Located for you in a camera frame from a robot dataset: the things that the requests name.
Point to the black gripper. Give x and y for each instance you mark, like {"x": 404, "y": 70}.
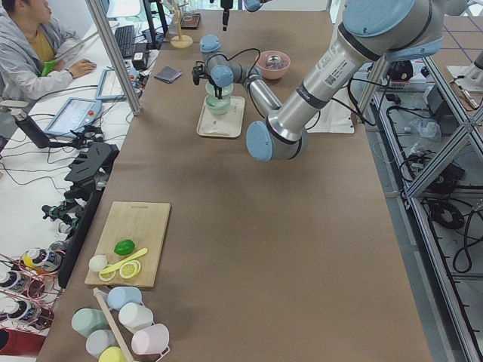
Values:
{"x": 216, "y": 89}
{"x": 226, "y": 5}

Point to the green bowl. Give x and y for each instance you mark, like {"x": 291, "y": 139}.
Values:
{"x": 217, "y": 106}
{"x": 227, "y": 90}

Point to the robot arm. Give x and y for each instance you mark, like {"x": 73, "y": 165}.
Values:
{"x": 250, "y": 5}
{"x": 369, "y": 30}

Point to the cream serving tray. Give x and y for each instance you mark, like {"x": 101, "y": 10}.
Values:
{"x": 227, "y": 125}

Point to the grey folded cloth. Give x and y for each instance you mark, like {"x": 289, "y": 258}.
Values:
{"x": 168, "y": 75}

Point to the wooden mug tree stand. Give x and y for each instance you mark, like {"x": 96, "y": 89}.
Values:
{"x": 179, "y": 41}

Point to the pink bowl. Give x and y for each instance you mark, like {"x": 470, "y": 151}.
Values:
{"x": 273, "y": 74}

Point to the black keyboard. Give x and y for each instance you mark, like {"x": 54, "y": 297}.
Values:
{"x": 124, "y": 36}

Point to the far teach pendant tablet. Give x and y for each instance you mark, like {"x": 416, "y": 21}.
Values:
{"x": 109, "y": 87}

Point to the teach pendant tablet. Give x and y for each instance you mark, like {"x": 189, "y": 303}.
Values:
{"x": 109, "y": 87}
{"x": 75, "y": 114}

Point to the near teach pendant tablet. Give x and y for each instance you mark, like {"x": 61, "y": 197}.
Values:
{"x": 75, "y": 114}

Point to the yellow plastic knife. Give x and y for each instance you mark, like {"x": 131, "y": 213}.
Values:
{"x": 118, "y": 265}

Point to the green lime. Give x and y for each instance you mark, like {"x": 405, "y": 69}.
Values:
{"x": 124, "y": 247}

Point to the seated person grey jacket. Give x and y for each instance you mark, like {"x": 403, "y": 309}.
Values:
{"x": 30, "y": 41}

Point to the wooden cutting board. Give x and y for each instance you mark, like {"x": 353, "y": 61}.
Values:
{"x": 132, "y": 227}

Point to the black water bottle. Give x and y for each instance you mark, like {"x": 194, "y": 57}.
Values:
{"x": 30, "y": 128}

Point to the lemon slice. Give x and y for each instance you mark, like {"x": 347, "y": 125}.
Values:
{"x": 107, "y": 274}
{"x": 130, "y": 269}

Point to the blue mug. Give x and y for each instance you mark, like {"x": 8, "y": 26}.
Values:
{"x": 120, "y": 296}

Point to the white mug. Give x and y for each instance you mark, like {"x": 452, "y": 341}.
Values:
{"x": 135, "y": 317}

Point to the yellow cap bottle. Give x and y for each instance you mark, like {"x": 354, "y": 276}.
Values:
{"x": 46, "y": 260}

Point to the pink mug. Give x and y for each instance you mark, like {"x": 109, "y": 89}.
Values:
{"x": 151, "y": 340}

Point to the green mug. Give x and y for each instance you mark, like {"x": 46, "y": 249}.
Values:
{"x": 85, "y": 321}

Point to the grey mug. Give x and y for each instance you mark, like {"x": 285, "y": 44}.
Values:
{"x": 98, "y": 341}

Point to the wooden mug rack rod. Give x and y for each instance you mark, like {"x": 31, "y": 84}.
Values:
{"x": 98, "y": 294}

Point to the yellow mug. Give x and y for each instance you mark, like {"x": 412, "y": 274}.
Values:
{"x": 112, "y": 354}

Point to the aluminium frame post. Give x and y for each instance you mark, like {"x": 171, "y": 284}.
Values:
{"x": 108, "y": 39}

